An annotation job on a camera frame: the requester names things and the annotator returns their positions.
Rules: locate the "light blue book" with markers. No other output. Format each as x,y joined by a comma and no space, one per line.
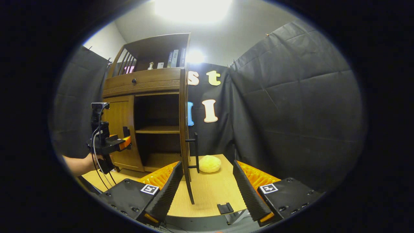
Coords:
175,58

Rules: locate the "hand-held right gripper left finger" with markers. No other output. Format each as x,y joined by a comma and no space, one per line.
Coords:
169,191

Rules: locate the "wooden cabinet inner shelf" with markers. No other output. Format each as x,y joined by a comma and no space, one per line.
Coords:
158,129

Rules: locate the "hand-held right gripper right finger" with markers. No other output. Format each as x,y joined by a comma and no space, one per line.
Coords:
247,194

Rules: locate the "small black bracket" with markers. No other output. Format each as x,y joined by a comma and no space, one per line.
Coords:
225,208

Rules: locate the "wooden cabinet drawer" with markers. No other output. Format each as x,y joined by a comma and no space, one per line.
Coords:
152,79

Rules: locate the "wooden double-door shoe cabinet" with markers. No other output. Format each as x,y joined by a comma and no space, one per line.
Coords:
155,43

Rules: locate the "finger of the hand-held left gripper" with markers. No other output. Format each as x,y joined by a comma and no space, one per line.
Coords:
126,143

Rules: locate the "wooden shoe cabinet door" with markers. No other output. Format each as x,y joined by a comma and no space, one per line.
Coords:
121,113
183,113

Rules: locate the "dark blue book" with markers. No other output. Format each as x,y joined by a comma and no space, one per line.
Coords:
169,60

